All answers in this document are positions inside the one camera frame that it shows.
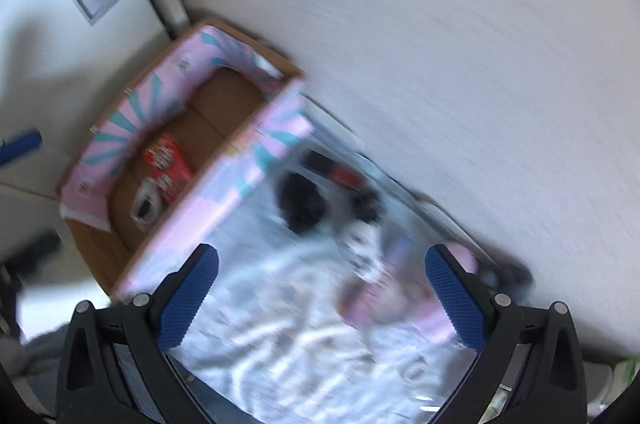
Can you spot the clear tape roll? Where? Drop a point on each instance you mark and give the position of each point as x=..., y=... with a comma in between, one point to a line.
x=416, y=372

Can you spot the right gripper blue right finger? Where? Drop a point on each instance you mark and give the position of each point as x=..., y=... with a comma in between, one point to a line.
x=465, y=299

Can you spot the panda sock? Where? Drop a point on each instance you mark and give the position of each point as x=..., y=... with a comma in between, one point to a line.
x=148, y=204
x=361, y=247

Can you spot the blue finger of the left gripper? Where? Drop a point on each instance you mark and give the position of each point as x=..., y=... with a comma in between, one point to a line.
x=19, y=146

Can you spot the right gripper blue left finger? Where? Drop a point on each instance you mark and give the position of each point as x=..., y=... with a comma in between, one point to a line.
x=179, y=297

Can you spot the red milk carton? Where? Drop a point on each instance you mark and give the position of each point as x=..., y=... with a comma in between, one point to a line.
x=168, y=167

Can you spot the cardboard box with pink lining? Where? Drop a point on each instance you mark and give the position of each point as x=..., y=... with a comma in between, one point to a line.
x=233, y=108

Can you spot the purple long cosmetic box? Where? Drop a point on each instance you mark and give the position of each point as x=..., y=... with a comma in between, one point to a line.
x=397, y=252

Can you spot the black and red lens tube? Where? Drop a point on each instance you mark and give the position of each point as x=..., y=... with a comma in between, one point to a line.
x=365, y=201

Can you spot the black hair scrunchie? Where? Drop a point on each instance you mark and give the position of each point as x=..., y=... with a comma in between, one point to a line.
x=301, y=204

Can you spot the white tray table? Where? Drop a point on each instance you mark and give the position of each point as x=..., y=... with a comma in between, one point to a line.
x=338, y=136

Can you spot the white door with grey handle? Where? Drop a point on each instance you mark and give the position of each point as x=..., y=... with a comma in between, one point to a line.
x=62, y=63

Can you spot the floral light blue cloth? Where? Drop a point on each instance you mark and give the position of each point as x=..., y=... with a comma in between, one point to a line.
x=268, y=344

